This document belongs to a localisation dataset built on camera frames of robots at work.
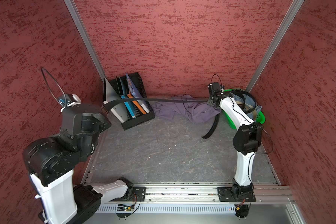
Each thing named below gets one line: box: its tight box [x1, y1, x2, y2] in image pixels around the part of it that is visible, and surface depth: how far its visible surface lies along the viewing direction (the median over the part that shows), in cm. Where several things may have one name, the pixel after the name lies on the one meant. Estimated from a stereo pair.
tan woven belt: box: [236, 100, 258, 114], surface depth 103 cm
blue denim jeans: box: [230, 92, 262, 120], surface depth 105 cm
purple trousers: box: [151, 94, 222, 124], surface depth 109 cm
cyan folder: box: [118, 75, 137, 119], surface depth 87 cm
